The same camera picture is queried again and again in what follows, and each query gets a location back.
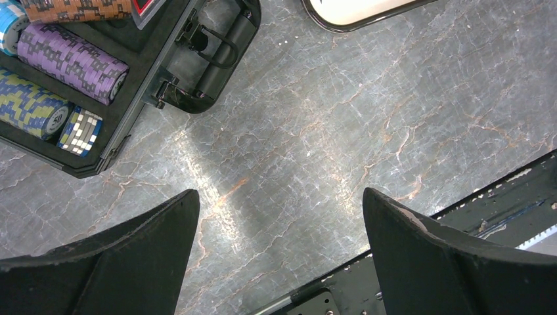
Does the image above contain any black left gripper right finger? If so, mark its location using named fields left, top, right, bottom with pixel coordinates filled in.
left=363, top=188, right=556, bottom=314

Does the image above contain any blue yellow poker chip stack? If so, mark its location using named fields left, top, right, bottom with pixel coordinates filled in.
left=1, top=68, right=74, bottom=140

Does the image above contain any blue white poker chip stack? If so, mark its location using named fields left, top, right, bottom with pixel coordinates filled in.
left=57, top=106, right=102, bottom=158

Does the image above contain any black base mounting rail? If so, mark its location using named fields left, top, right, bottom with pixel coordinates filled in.
left=259, top=152, right=556, bottom=314

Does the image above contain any black poker chip case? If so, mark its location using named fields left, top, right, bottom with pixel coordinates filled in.
left=1, top=1, right=261, bottom=179

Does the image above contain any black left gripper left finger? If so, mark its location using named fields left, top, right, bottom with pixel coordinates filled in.
left=1, top=190, right=200, bottom=314

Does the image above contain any strawberry pattern white tray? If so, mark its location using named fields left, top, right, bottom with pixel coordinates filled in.
left=301, top=0, right=435, bottom=33

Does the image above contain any purple poker chip stack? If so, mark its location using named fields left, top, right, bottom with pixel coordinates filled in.
left=17, top=24, right=129, bottom=105

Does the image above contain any orange poker chip stack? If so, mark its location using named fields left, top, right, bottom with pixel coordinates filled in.
left=21, top=0, right=133, bottom=24

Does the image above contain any light blue poker chip stack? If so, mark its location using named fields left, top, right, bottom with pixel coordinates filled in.
left=1, top=1, right=30, bottom=56

